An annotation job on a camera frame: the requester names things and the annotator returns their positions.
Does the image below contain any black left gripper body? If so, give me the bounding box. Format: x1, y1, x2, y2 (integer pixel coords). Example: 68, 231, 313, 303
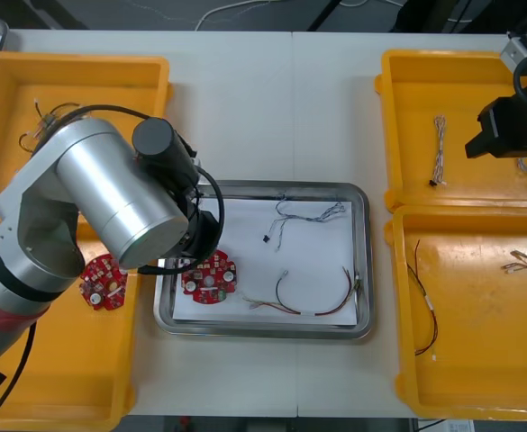
177, 197, 223, 266

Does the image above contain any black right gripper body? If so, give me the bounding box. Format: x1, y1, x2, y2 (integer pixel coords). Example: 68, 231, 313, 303
464, 95, 523, 159

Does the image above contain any red-black wire harness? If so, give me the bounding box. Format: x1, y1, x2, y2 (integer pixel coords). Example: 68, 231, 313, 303
242, 266, 364, 319
405, 239, 440, 362
501, 249, 527, 374

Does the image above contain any yellow-orange plastic bin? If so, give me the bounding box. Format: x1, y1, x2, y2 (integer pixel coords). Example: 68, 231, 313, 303
0, 202, 146, 432
383, 202, 527, 422
374, 48, 527, 212
0, 51, 175, 217

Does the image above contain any round red circuit board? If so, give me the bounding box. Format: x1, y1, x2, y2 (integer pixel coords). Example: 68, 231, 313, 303
78, 253, 129, 312
180, 250, 241, 306

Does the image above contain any white floor cable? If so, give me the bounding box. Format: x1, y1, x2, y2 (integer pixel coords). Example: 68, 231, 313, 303
339, 0, 408, 8
194, 0, 291, 32

